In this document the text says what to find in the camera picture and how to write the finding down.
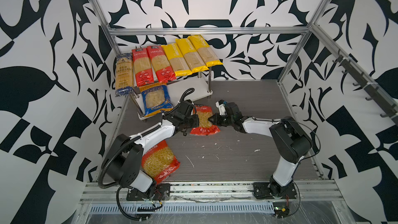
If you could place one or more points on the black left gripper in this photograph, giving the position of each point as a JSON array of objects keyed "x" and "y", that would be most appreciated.
[{"x": 196, "y": 121}]

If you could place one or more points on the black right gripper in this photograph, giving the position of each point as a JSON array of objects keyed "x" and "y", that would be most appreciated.
[{"x": 215, "y": 119}]

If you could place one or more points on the red macaroni bag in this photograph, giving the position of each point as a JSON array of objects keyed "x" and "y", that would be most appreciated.
[
  {"x": 159, "y": 162},
  {"x": 205, "y": 127}
]

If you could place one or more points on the blue orecchiette pasta bag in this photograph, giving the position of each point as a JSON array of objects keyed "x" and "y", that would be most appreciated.
[{"x": 156, "y": 99}]

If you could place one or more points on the red spaghetti pack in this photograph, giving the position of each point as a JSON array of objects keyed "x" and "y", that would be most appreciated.
[
  {"x": 161, "y": 65},
  {"x": 142, "y": 67}
]

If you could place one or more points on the yellow Pastatime spaghetti pack front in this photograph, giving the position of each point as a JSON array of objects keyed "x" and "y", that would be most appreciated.
[{"x": 176, "y": 60}]

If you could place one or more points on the yellow pastatime spaghetti pack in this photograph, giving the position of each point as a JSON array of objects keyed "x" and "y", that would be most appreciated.
[
  {"x": 176, "y": 60},
  {"x": 191, "y": 56},
  {"x": 205, "y": 51}
]

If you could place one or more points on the blue gold spaghetti pack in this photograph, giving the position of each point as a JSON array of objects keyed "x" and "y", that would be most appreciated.
[{"x": 124, "y": 82}]

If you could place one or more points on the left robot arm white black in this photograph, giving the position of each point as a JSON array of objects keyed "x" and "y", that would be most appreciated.
[{"x": 122, "y": 165}]

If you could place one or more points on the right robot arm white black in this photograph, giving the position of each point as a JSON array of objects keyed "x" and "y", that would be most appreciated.
[{"x": 291, "y": 140}]

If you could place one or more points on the white two-tier shelf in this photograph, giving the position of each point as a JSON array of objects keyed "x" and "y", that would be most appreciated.
[{"x": 177, "y": 87}]

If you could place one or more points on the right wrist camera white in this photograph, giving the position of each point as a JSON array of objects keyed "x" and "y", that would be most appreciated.
[{"x": 221, "y": 105}]

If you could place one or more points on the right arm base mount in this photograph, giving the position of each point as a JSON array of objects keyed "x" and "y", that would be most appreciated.
[{"x": 272, "y": 190}]

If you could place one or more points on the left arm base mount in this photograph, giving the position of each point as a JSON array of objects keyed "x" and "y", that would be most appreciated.
[{"x": 159, "y": 192}]

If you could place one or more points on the white slotted cable duct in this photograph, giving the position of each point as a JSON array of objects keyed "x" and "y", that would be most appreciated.
[{"x": 186, "y": 208}]

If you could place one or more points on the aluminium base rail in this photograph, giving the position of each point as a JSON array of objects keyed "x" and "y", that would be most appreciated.
[{"x": 232, "y": 191}]

